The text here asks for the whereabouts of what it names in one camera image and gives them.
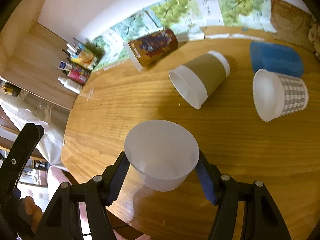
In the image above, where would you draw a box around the translucent white plastic cup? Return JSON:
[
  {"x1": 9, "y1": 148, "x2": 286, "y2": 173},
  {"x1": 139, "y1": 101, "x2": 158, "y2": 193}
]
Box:
[{"x1": 124, "y1": 120, "x2": 200, "y2": 192}]

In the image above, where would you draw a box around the grey checkered paper cup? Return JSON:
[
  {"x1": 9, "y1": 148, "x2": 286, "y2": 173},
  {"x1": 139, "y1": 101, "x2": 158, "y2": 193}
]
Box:
[{"x1": 253, "y1": 69, "x2": 309, "y2": 122}]

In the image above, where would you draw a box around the brown sleeve paper cup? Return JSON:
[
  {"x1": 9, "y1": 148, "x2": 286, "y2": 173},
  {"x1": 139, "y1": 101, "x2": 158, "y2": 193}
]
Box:
[{"x1": 169, "y1": 50, "x2": 231, "y2": 109}]

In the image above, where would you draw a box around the blue plastic cup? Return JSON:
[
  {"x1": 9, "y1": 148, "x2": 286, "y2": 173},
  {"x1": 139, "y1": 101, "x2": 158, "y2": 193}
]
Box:
[{"x1": 249, "y1": 41, "x2": 304, "y2": 78}]

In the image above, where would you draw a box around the dark printed paper cup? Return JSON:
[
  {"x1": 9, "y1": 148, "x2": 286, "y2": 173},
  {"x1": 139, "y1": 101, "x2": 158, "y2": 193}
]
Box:
[{"x1": 123, "y1": 29, "x2": 178, "y2": 72}]

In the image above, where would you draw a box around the person's hand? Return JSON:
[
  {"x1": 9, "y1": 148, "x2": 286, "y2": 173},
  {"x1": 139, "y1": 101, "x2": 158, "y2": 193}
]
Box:
[{"x1": 23, "y1": 196, "x2": 43, "y2": 233}]

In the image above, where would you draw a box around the white cloth hanging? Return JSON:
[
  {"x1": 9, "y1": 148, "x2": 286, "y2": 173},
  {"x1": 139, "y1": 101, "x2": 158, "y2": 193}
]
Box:
[{"x1": 1, "y1": 90, "x2": 70, "y2": 170}]

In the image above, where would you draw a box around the white squeeze bottle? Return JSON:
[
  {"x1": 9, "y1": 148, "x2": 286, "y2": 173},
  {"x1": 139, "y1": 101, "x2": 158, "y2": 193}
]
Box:
[{"x1": 58, "y1": 77, "x2": 82, "y2": 94}]

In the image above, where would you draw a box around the pink red can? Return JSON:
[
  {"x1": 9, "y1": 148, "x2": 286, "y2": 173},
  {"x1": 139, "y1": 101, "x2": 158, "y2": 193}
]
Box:
[{"x1": 67, "y1": 66, "x2": 90, "y2": 85}]

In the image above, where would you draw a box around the green leaf picture strip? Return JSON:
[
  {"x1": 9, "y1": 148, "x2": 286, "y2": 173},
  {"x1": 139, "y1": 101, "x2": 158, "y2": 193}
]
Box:
[{"x1": 92, "y1": 0, "x2": 276, "y2": 71}]

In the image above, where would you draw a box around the brown cardboard picture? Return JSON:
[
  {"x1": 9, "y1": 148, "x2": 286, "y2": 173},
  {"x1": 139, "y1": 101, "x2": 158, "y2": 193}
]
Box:
[{"x1": 271, "y1": 0, "x2": 312, "y2": 34}]

